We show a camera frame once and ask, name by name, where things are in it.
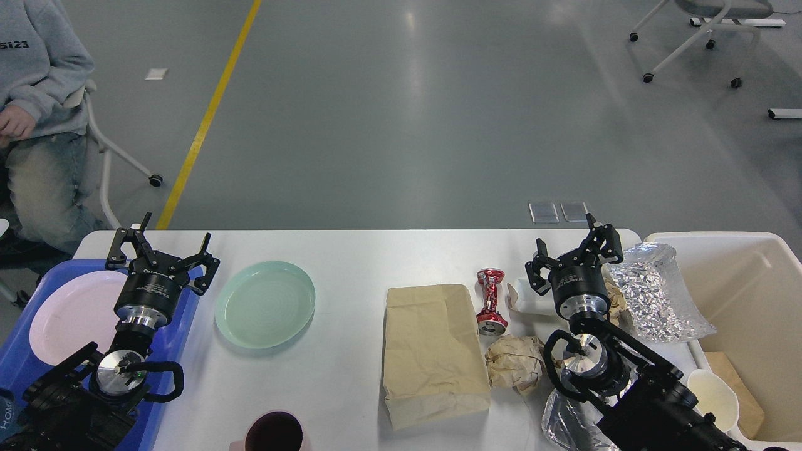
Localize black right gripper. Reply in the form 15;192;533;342
524;213;624;321

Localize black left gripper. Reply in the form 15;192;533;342
105;212;221;328

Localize mint green plate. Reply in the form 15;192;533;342
215;261;317;350

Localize pink mug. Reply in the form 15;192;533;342
228;410;312;450

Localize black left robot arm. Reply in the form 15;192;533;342
2;213;220;450

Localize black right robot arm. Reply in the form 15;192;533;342
525;214;745;450

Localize right floor outlet plate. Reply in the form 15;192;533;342
560;202;589;223

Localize floor outlet plate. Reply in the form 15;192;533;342
529;202;560;224
560;202;589;223

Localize left floor outlet plate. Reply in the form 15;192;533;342
529;202;560;224

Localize white paper cup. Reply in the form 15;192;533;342
506;277;558;316

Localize small crumpled brown paper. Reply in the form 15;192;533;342
603;275;629;326

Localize silver foil bag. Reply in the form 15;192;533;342
604;242;718;343

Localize pink plate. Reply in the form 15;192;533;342
29;271;126;366

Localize crushed red soda can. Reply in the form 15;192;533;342
476;268;509;336

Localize crumpled brown paper ball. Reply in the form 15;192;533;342
484;336;547;395

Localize seated person grey hoodie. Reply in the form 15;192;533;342
1;1;104;257

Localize blue plastic tray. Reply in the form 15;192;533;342
1;259;199;450

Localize beige plastic bin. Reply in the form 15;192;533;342
645;232;801;450

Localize flat brown paper bag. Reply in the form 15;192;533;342
383;284;492;431

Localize white chair of person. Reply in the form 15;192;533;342
63;80;164;229

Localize white bowl in bin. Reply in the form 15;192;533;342
687;369;740;433

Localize white floor bar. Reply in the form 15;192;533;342
768;108;802;120

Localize brown cardboard in bin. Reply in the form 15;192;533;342
704;351;766;440

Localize white desk foot bar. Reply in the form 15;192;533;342
689;18;786;28

